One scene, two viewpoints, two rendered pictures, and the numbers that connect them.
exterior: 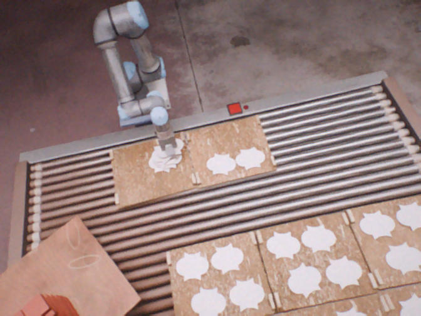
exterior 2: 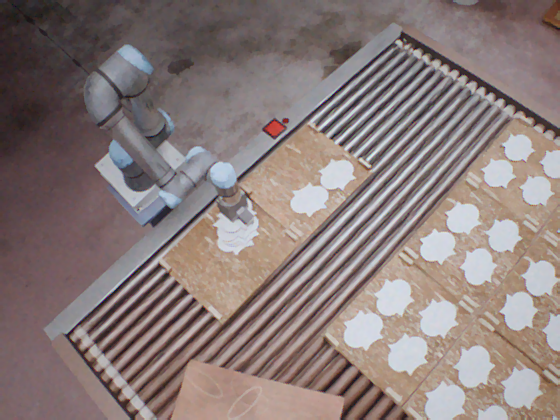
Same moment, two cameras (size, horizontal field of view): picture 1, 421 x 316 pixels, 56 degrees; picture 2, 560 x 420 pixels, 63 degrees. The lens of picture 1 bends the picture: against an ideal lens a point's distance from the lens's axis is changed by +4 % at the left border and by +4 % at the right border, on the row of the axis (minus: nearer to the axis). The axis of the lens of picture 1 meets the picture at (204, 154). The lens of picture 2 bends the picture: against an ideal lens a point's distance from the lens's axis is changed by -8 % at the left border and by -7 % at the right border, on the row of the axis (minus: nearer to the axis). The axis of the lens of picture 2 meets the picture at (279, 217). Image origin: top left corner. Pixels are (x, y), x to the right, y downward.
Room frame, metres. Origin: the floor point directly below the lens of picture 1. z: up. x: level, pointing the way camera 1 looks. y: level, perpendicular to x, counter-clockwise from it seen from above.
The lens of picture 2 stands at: (0.35, 0.52, 2.57)
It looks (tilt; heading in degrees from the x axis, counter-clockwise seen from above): 63 degrees down; 325
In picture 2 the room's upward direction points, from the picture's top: 9 degrees counter-clockwise
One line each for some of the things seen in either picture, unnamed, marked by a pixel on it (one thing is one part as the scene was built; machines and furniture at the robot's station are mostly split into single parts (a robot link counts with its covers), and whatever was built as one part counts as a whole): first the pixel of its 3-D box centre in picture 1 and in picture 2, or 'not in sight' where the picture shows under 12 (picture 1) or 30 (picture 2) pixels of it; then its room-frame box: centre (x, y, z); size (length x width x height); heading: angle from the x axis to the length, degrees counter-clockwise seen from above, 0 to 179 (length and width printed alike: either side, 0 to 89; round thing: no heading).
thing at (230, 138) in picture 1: (229, 150); (305, 179); (1.07, -0.13, 0.93); 0.41 x 0.35 x 0.02; 93
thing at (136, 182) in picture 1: (152, 168); (228, 252); (1.05, 0.28, 0.93); 0.41 x 0.35 x 0.02; 94
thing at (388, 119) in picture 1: (215, 158); (294, 198); (1.05, -0.05, 0.90); 1.95 x 0.05 x 0.05; 93
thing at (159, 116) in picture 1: (160, 118); (224, 178); (1.12, 0.17, 1.24); 0.09 x 0.08 x 0.11; 5
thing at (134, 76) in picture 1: (129, 76); (128, 153); (1.55, 0.33, 1.11); 0.13 x 0.12 x 0.14; 95
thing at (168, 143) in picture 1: (166, 142); (236, 206); (1.09, 0.17, 1.08); 0.12 x 0.09 x 0.16; 5
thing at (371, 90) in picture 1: (207, 129); (258, 169); (1.25, -0.04, 0.90); 1.95 x 0.05 x 0.05; 93
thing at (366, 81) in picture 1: (205, 121); (247, 161); (1.32, -0.04, 0.89); 2.08 x 0.08 x 0.06; 93
